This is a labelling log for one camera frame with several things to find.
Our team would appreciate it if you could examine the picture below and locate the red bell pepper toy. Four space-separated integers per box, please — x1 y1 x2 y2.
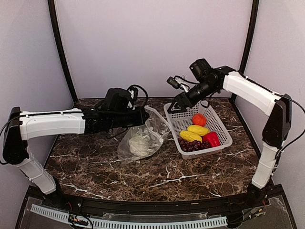
203 132 220 147

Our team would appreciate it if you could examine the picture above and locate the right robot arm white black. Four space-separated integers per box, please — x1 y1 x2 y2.
167 59 292 207

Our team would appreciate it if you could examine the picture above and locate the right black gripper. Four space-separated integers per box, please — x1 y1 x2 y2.
167 79 218 113

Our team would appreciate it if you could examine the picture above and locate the black frame post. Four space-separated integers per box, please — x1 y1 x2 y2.
239 0 259 73
47 0 78 104

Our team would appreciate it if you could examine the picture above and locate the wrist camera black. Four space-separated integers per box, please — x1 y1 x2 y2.
127 84 149 107
167 76 190 92

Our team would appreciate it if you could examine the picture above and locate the clear polka dot zip bag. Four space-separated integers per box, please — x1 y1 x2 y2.
117 106 171 164

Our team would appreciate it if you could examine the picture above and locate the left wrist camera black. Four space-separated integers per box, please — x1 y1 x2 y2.
127 84 149 107

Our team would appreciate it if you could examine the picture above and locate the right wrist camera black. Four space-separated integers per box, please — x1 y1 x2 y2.
167 76 190 92

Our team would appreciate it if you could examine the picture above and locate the small circuit board with wires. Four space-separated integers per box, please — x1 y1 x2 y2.
68 214 93 229

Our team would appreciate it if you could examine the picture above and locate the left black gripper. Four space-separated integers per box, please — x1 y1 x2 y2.
109 105 149 129

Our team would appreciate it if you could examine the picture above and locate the black front rail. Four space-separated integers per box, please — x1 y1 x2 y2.
26 186 284 217

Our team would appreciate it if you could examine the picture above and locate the orange pumpkin toy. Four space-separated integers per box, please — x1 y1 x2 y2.
192 114 207 126

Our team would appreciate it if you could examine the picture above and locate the white slotted cable duct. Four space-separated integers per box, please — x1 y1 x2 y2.
30 204 228 229

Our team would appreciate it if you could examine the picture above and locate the left black frame post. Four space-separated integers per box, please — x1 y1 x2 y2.
47 0 78 104

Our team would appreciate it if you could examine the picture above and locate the right black frame post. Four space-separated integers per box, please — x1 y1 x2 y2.
239 0 259 73

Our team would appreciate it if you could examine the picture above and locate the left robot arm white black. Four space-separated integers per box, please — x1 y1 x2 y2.
0 85 149 208

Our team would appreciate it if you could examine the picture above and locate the white cauliflower toy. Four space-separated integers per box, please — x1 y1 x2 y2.
128 137 154 160

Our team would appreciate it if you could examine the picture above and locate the yellow corn toy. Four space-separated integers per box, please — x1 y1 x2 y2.
187 125 210 136
180 130 202 143

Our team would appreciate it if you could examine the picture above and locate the white plastic perforated basket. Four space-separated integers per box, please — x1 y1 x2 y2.
163 102 233 159

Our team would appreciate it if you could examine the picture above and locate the dark red grape bunch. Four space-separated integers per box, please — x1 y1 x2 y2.
178 138 211 152

